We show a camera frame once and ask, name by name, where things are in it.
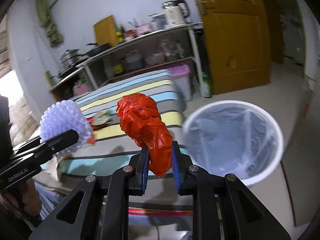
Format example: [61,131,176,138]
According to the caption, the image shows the pink plastic basket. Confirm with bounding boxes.
[73,82,91,96]

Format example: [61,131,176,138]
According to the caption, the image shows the metal kitchen shelf rack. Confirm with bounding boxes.
[50,24,202,101]

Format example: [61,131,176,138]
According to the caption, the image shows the green plastic bottle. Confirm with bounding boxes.
[202,73,212,98]

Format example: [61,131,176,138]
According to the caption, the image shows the white trash bin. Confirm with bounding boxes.
[182,100,285,189]

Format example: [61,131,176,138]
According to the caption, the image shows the wrappers on table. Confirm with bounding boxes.
[87,109,112,131]

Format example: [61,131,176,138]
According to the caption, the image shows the grey oil jug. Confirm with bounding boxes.
[125,50,143,71]

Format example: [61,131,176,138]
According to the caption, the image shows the white electric kettle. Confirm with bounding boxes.
[162,0,190,28]

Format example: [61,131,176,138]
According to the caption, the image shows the yellow wooden door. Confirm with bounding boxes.
[200,0,271,94]

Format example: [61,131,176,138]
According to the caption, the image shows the brass door handle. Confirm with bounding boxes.
[196,0,215,15]

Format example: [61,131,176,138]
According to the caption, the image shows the person's left hand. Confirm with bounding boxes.
[1,178,42,218]

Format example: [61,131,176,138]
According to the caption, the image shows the black frying pan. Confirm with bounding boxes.
[76,42,112,57]

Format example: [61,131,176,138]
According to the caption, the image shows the stainless steel steamer pot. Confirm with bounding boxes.
[60,49,80,68]

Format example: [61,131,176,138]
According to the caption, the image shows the white foam fruit net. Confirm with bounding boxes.
[40,100,93,157]

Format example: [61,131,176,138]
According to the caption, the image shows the clear bin liner bag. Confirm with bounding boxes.
[186,104,279,178]

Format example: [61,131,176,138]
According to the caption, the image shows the clear plastic container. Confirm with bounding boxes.
[148,13,167,31]

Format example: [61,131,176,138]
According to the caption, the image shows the wooden cutting board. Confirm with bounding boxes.
[93,15,118,47]

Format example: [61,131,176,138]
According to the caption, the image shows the striped tablecloth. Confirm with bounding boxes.
[36,70,192,227]

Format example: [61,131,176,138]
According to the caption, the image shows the green hanging towel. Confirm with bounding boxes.
[35,0,63,47]

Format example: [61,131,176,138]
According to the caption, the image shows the pink lid storage bin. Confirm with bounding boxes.
[168,64,192,101]

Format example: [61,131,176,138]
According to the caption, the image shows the dark sauce bottle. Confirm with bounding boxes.
[115,24,125,44]

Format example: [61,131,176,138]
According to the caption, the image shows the red plastic bag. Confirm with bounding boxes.
[116,93,173,177]

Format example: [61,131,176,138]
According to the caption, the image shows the pink utensil holder box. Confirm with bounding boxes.
[135,22,154,37]

